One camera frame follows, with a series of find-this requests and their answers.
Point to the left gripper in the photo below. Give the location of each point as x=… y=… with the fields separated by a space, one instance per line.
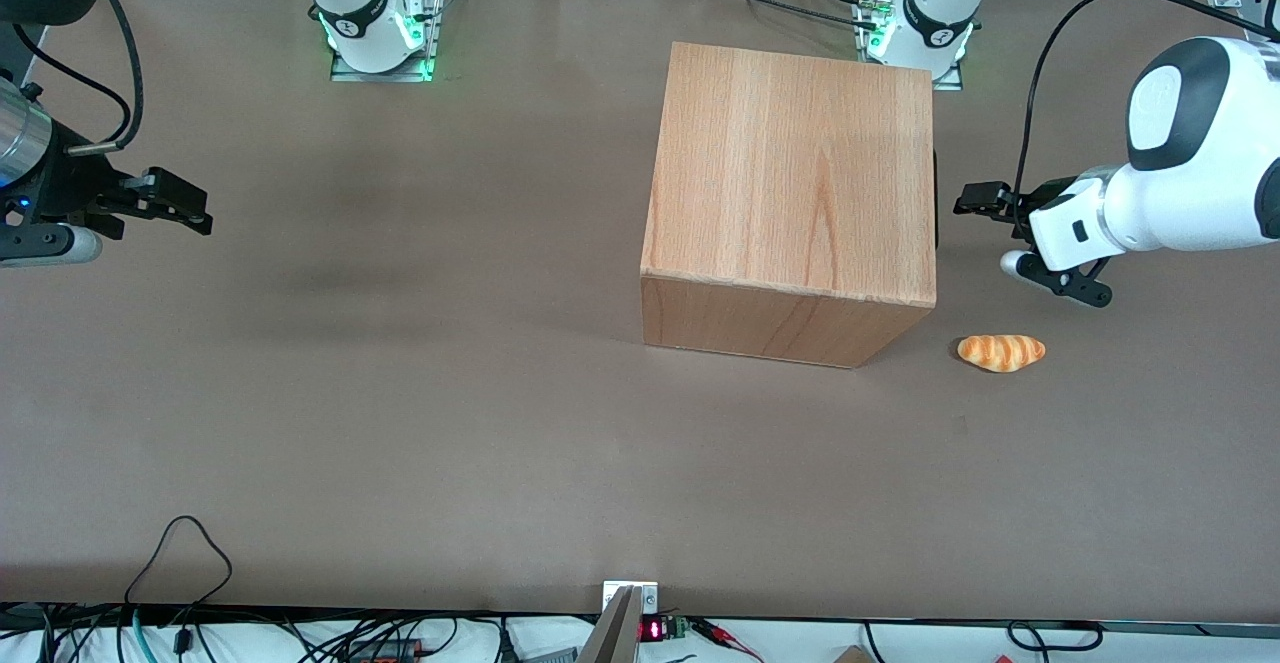
x=1040 y=194

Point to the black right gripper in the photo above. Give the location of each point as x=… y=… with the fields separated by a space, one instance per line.
x=62 y=186

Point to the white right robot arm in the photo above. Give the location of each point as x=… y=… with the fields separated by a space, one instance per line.
x=355 y=3

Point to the light wooden drawer cabinet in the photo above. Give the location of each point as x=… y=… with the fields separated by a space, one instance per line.
x=790 y=173

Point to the orange striped toy bread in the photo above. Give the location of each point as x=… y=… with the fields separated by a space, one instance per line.
x=1000 y=353

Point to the brown cardboard piece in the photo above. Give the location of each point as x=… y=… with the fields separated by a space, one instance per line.
x=852 y=656

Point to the red clip test leads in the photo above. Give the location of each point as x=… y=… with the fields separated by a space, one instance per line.
x=725 y=638

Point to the red digit display module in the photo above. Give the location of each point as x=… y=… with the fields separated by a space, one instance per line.
x=652 y=630

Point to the grey slanted beam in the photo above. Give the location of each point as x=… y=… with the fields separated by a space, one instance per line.
x=612 y=638

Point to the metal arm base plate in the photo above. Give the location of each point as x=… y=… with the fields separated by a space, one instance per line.
x=385 y=73
x=950 y=78

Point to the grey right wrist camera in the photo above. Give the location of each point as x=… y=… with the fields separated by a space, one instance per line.
x=50 y=246

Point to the small metal bracket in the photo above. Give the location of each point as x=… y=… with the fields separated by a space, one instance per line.
x=648 y=598

